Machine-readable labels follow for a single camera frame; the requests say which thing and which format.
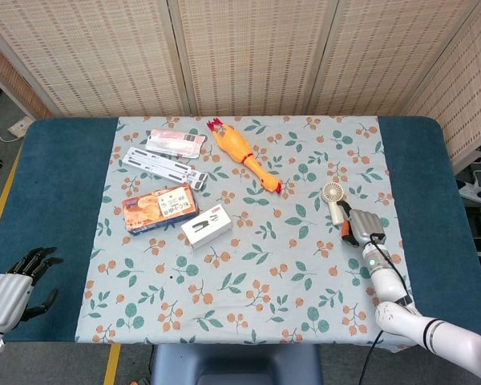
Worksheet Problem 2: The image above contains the orange blue cookie box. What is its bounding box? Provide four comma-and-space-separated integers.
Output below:
121, 183, 200, 237

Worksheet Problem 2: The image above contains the white power strip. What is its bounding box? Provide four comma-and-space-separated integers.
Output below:
459, 170, 481, 205

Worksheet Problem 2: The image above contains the woven bamboo folding screen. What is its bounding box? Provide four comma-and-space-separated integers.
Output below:
0, 0, 481, 173

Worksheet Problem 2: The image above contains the small white handheld fan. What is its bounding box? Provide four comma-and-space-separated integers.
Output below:
322, 181, 352, 227

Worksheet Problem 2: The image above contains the white stapler box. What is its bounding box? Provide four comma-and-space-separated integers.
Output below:
180, 203, 233, 250

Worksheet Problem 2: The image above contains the yellow rubber chicken toy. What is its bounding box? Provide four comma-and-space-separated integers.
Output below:
207, 117, 284, 196

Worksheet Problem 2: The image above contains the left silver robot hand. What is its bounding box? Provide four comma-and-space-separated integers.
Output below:
0, 246, 64, 333

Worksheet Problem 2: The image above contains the floral fruit print tablecloth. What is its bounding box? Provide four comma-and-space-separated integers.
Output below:
75, 115, 412, 354

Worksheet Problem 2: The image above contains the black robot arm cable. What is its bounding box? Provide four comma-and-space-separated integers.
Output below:
367, 233, 413, 385

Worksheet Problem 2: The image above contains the long white box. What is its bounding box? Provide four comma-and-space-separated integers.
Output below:
122, 146, 207, 192

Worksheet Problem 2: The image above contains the white floor power socket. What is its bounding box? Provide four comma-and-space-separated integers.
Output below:
7, 116, 35, 137

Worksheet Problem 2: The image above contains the pink white snack packet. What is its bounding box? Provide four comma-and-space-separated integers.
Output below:
144, 128, 208, 160

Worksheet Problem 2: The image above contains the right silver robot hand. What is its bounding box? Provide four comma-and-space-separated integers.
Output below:
338, 201, 388, 249

